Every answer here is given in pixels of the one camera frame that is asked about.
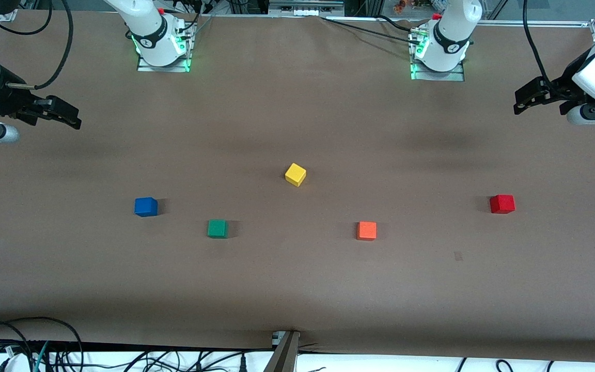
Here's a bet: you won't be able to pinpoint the red cube block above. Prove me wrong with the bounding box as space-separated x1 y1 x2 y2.
489 194 516 214

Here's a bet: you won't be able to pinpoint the blue cube block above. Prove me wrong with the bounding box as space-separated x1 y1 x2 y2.
134 197 159 218

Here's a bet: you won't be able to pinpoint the yellow cube block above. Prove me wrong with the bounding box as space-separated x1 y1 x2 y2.
285 163 307 188

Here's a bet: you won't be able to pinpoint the small colourful toy figures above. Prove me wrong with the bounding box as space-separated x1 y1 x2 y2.
393 0 433 12

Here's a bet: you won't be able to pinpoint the silver box with ports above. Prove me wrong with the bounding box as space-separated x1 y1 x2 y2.
269 0 345 18

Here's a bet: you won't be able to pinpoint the brown table cover sheet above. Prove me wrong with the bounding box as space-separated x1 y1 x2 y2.
0 9 595 362

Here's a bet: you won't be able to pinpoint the aluminium frame rail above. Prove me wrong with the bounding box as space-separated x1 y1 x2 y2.
483 19 595 28

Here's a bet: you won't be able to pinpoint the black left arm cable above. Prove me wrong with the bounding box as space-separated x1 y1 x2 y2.
522 0 554 86

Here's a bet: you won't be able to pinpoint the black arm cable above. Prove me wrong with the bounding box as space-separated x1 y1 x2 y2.
522 0 554 86
0 0 75 91

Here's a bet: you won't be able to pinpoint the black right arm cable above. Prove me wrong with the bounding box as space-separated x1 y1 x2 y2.
0 0 75 91

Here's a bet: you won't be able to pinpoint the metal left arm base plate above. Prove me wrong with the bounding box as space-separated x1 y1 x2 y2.
410 57 466 82

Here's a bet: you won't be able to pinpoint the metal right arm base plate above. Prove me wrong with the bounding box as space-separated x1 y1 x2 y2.
136 51 193 73

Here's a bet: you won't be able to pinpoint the thin black base cable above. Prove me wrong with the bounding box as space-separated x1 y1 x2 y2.
375 14 418 33
166 0 213 38
320 17 422 45

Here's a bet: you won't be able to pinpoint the black looping floor cable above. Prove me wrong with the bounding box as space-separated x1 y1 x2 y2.
0 316 86 372

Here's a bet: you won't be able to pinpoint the teal cable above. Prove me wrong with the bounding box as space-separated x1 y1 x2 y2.
31 341 51 372

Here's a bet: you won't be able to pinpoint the brown metal post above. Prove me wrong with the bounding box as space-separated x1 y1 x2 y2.
263 331 301 372

